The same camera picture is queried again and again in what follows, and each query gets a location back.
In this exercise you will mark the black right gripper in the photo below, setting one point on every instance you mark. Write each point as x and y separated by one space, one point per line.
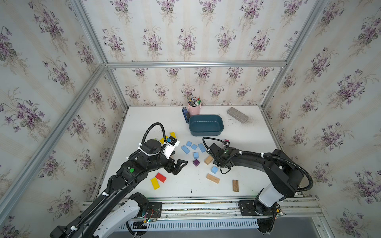
215 162

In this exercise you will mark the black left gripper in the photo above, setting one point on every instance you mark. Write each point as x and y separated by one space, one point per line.
177 168

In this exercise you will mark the blue long block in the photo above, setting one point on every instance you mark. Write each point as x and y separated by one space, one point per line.
202 147
185 149

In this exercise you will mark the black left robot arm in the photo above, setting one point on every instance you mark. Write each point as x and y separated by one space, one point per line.
116 204

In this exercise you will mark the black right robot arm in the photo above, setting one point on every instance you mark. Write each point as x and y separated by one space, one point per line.
286 177

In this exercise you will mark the tan wood block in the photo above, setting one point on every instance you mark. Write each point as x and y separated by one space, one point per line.
208 160

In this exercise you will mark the purple cube block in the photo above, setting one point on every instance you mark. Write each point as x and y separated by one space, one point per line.
196 162

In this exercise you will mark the red block front left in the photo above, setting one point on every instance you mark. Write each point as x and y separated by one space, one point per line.
161 177

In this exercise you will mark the stamped wood long block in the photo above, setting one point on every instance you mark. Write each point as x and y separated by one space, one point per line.
213 178

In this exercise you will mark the yellow block front left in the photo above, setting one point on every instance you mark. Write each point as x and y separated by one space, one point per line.
155 183

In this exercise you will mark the teal plastic bin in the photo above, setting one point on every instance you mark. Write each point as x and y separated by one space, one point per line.
206 125

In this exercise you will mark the dark brown wood block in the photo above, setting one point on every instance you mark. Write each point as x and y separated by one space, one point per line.
235 185

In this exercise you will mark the pink pen cup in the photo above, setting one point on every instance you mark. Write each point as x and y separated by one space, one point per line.
193 109

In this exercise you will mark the grey stone brick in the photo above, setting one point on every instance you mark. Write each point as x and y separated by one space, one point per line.
237 115

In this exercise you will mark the pens in cup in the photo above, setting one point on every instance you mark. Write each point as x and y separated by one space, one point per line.
194 101

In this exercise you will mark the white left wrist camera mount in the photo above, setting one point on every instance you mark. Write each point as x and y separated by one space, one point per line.
170 146

